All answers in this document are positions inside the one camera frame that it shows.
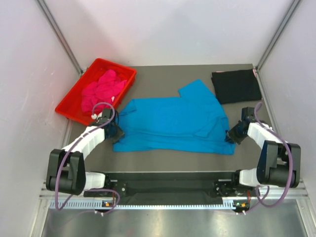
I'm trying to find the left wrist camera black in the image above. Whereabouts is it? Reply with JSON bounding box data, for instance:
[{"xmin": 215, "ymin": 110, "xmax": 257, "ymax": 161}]
[{"xmin": 96, "ymin": 108, "xmax": 119, "ymax": 125}]

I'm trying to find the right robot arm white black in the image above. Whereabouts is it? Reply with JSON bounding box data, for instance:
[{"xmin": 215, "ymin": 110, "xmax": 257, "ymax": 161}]
[{"xmin": 225, "ymin": 120, "xmax": 301, "ymax": 196}]

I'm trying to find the pink t shirt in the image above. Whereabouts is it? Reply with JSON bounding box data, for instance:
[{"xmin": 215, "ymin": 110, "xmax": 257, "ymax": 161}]
[{"xmin": 81, "ymin": 70, "xmax": 127, "ymax": 114}]

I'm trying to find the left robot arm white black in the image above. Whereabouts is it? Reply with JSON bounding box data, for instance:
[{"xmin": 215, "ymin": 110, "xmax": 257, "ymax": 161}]
[{"xmin": 46, "ymin": 120, "xmax": 124, "ymax": 196}]

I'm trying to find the red plastic bin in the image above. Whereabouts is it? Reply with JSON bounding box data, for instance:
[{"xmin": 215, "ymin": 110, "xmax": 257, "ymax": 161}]
[{"xmin": 55, "ymin": 58, "xmax": 137, "ymax": 125}]

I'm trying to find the folded black t shirt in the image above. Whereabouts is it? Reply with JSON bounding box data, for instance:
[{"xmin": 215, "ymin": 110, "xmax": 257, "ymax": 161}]
[{"xmin": 211, "ymin": 69, "xmax": 262, "ymax": 105}]

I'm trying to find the left corner aluminium post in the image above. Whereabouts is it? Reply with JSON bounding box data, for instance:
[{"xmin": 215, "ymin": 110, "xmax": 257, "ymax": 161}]
[{"xmin": 35, "ymin": 0, "xmax": 83, "ymax": 75}]

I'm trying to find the corner aluminium post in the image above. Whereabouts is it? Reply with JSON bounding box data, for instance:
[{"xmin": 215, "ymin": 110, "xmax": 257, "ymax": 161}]
[
  {"xmin": 255, "ymin": 0, "xmax": 302, "ymax": 71},
  {"xmin": 35, "ymin": 0, "xmax": 83, "ymax": 75}
]

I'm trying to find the right corner aluminium post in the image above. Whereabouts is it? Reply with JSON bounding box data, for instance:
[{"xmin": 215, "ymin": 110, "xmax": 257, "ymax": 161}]
[{"xmin": 255, "ymin": 0, "xmax": 302, "ymax": 71}]

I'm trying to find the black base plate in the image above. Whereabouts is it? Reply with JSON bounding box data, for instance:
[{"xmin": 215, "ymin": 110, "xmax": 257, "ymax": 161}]
[{"xmin": 83, "ymin": 179, "xmax": 247, "ymax": 198}]

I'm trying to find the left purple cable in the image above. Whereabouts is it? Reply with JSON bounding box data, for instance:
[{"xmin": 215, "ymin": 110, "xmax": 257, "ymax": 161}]
[{"xmin": 54, "ymin": 102, "xmax": 121, "ymax": 214}]

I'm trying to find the blue t shirt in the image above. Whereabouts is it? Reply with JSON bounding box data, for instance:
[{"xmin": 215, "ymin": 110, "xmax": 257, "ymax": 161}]
[{"xmin": 113, "ymin": 79, "xmax": 235, "ymax": 155}]

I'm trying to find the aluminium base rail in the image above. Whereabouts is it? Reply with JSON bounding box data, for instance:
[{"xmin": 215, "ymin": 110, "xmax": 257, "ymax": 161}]
[{"xmin": 39, "ymin": 179, "xmax": 309, "ymax": 210}]

